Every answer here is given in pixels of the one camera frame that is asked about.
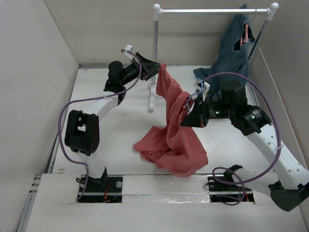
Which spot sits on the white clothes rack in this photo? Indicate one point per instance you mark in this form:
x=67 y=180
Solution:
x=269 y=12

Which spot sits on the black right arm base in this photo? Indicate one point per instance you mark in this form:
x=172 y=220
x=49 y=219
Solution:
x=227 y=194

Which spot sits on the light blue wire hanger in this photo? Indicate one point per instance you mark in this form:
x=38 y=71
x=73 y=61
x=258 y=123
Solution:
x=199 y=85

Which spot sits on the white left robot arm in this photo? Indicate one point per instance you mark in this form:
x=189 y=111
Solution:
x=82 y=133

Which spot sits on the red t shirt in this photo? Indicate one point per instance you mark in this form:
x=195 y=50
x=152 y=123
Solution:
x=174 y=148

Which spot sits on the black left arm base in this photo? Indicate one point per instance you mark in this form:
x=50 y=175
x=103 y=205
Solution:
x=107 y=189

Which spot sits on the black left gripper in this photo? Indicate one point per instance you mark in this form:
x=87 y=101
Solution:
x=148 y=68

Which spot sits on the pink hanger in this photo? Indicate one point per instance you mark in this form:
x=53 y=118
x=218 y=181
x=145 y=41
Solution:
x=245 y=37

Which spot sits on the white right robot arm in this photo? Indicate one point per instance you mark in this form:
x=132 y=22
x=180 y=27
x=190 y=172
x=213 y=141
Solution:
x=287 y=183

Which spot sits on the teal t shirt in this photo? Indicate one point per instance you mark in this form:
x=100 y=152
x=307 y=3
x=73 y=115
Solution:
x=231 y=57

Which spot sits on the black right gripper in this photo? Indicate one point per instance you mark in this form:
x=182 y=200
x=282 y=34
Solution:
x=198 y=116

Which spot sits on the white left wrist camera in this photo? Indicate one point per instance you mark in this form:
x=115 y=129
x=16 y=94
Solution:
x=128 y=49

